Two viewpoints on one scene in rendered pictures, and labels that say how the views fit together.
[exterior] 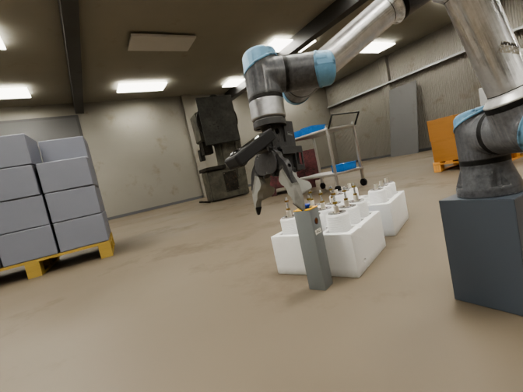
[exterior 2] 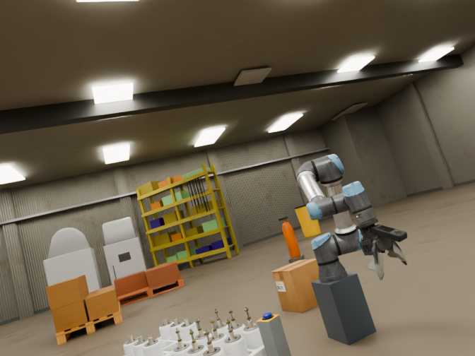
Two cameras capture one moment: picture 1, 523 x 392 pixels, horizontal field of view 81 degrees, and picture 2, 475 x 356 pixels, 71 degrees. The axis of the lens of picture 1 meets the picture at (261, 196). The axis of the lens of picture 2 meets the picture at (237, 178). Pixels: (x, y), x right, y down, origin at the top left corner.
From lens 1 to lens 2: 1.59 m
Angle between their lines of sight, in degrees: 83
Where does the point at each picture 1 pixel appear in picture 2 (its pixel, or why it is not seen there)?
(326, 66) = not seen: hidden behind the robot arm
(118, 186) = not seen: outside the picture
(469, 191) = (338, 275)
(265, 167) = (385, 245)
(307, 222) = (279, 327)
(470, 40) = not seen: hidden behind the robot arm
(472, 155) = (333, 256)
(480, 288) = (357, 328)
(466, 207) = (342, 283)
